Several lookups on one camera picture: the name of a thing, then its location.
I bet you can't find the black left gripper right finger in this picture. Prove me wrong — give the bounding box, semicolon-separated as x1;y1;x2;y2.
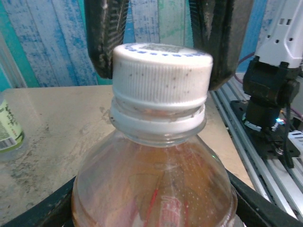
227;172;302;227

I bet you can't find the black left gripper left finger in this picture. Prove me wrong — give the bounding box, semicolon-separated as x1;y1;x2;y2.
2;177;76;227

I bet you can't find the white cap with blue print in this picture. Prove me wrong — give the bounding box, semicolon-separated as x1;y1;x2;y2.
112;43;214;111

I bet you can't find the clear bottle with green label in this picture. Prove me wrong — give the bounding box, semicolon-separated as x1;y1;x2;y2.
0;92;29;162

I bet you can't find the brown tea plastic bottle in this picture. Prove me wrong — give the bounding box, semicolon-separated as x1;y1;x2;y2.
71;94;239;227

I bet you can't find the small lit circuit board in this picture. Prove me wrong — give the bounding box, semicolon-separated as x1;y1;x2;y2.
272;115;289;130

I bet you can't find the aluminium mounting rail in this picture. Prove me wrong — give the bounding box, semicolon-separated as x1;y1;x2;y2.
210;78;303;223

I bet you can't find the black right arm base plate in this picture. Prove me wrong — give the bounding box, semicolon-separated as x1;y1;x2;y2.
231;100;303;166

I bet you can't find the aluminium frame post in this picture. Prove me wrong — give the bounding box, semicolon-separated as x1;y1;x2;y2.
0;33;27;88

